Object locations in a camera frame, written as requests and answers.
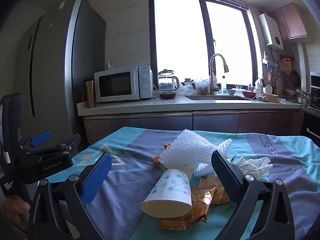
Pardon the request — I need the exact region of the glass electric kettle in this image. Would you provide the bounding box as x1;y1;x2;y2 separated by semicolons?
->
157;69;180;92

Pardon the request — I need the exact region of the kitchen window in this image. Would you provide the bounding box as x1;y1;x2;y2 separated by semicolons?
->
149;0;258;93

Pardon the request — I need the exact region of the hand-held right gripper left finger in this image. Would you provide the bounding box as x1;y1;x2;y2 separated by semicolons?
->
27;152;113;240

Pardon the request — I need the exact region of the clear plastic bag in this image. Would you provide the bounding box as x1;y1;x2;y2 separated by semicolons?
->
178;79;209;96

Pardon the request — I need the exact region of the white tissue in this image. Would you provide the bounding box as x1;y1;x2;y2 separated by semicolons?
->
236;157;273;178

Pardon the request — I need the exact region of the grey refrigerator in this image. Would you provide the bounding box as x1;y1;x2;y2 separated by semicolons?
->
15;0;107;153

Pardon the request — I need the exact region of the kitchen counter with cabinets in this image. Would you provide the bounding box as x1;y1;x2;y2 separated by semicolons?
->
77;94;304;145

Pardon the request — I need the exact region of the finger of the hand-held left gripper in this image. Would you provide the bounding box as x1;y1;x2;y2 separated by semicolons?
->
57;134;82;155
19;131;52;153

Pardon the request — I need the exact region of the pink wall cabinet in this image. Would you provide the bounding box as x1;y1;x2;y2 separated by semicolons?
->
267;3;307;41

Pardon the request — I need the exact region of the steel kitchen faucet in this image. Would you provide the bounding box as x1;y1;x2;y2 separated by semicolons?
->
209;53;229;95

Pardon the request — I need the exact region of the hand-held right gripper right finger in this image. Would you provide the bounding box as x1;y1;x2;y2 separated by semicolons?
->
211;150;295;240

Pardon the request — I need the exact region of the blue grey printed tablecloth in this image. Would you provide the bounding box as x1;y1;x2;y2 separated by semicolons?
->
45;126;320;240

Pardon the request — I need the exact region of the dark food container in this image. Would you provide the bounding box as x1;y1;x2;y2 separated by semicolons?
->
159;91;177;100

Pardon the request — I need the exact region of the kitchen sink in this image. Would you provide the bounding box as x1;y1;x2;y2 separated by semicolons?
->
185;94;253;102

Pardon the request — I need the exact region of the copper travel mug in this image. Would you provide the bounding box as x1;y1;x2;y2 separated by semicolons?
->
84;78;97;108

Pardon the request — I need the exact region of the golden snack wrapper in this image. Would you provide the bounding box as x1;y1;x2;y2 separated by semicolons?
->
191;175;232;205
157;201;210;230

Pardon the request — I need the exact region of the white dotted paper cup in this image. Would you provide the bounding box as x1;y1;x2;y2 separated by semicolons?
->
139;169;192;218

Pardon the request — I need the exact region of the white microwave oven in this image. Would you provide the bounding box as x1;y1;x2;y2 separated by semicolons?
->
94;65;153;103

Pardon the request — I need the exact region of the person's left hand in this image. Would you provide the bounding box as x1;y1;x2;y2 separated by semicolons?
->
0;196;31;233

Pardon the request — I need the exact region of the white foam fruit net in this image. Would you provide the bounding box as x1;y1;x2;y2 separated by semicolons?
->
160;129;232;178

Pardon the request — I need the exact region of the black built-in oven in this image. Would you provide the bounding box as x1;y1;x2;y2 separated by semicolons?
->
300;106;320;140

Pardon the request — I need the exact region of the white water heater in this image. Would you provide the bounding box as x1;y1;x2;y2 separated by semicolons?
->
259;12;284;50

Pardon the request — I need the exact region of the hanging frying pan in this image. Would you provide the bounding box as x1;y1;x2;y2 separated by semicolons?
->
289;70;301;88

